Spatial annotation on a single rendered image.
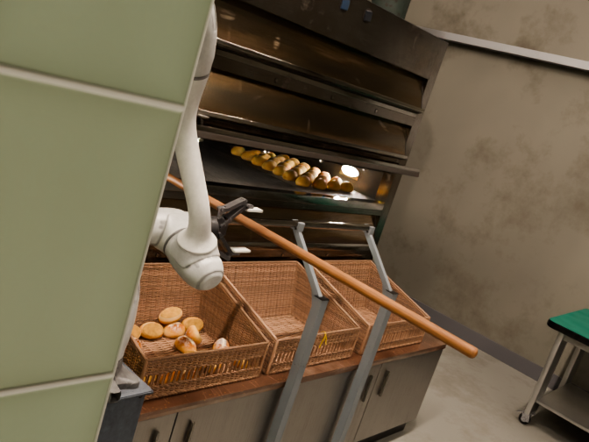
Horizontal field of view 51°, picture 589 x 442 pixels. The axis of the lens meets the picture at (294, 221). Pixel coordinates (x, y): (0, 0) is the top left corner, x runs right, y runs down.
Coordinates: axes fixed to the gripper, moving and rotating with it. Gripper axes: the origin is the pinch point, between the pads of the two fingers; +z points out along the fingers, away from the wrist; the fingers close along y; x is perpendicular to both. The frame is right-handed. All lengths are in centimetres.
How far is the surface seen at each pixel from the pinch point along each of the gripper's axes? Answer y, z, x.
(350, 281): 0.4, 5.2, 37.8
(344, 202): 3, 117, -55
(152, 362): 48, -19, -6
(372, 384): 76, 111, 0
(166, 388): 59, -11, -6
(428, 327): 1, 5, 64
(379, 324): 40, 90, 4
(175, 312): 51, 16, -41
